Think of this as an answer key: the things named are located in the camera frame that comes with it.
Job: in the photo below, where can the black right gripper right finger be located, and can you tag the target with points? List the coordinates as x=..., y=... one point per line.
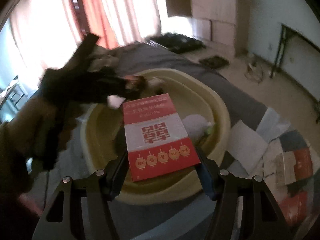
x=245, y=208

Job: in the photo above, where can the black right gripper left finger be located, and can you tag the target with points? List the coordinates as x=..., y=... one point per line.
x=62, y=217

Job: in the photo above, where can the red white lantern box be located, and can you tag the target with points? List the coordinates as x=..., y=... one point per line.
x=156, y=139

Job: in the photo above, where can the red white cigarette carton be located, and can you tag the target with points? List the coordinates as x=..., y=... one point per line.
x=293, y=166

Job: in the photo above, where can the cream plastic basin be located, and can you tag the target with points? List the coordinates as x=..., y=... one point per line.
x=103, y=137

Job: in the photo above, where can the red striped curtain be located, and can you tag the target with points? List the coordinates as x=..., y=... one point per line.
x=46, y=32

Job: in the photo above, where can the black foam tray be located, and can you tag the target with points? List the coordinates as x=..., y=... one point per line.
x=215, y=62

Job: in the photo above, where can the black folding table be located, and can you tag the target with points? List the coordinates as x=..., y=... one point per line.
x=298, y=57

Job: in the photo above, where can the black open case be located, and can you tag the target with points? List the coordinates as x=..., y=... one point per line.
x=177, y=43

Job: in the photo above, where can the wooden wardrobe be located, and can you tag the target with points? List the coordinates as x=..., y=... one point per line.
x=219, y=22

